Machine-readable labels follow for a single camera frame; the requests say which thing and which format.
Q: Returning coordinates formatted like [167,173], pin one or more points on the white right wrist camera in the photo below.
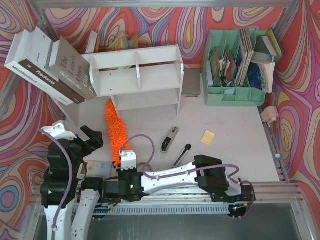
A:
[128,160]

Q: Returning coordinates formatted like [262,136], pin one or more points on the white wooden bookshelf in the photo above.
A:
[133,79]

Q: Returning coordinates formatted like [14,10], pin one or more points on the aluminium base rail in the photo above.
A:
[266,193]

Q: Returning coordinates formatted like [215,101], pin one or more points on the white paperback book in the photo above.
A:
[267,69]

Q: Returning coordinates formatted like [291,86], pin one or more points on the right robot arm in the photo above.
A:
[208,174]

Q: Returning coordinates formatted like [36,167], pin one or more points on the pink tape dispenser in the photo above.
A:
[269,115]

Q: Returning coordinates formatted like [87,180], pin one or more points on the black white stapler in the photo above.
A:
[169,140]

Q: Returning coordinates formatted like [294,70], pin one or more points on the blue yellow book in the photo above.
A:
[273,44]

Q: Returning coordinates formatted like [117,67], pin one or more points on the mint green desk organizer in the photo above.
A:
[225,64]

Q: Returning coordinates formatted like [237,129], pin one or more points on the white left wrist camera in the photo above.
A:
[59,131]

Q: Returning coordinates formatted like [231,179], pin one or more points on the white Mademoiselle book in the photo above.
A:
[16,53]

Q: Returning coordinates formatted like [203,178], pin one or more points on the books behind shelf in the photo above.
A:
[93,43]

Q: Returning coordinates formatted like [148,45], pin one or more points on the The Lonely Ones book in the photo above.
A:
[71,68]

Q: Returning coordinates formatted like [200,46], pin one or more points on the orange microfiber duster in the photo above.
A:
[116,132]

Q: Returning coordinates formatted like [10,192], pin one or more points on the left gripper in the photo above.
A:
[88,139]

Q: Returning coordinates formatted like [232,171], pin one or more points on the grey notebook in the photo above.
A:
[191,82]

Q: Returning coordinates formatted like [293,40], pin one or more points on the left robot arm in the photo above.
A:
[68,201]

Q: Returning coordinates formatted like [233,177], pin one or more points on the black silver pen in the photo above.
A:
[182,155]

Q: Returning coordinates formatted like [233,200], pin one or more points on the brown Fredonia book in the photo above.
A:
[34,60]

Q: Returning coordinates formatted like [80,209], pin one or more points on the yellow sticky note pad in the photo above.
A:
[207,137]

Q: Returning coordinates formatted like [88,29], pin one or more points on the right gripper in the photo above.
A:
[105,188]

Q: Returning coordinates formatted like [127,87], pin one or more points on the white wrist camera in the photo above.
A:
[128,160]
[59,131]

